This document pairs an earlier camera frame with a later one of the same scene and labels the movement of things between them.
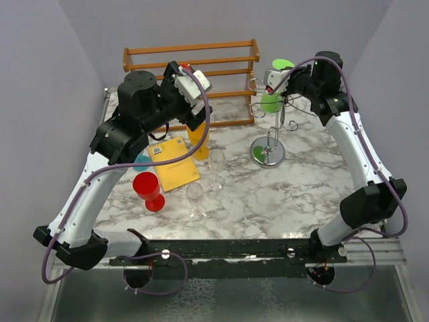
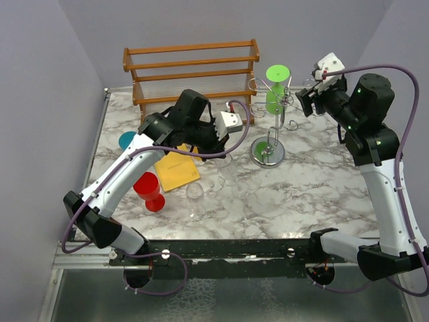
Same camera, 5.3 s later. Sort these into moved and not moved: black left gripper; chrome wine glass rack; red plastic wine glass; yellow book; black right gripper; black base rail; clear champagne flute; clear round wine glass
Moved: black left gripper; clear champagne flute; black right gripper
Not moved: clear round wine glass; yellow book; chrome wine glass rack; black base rail; red plastic wine glass
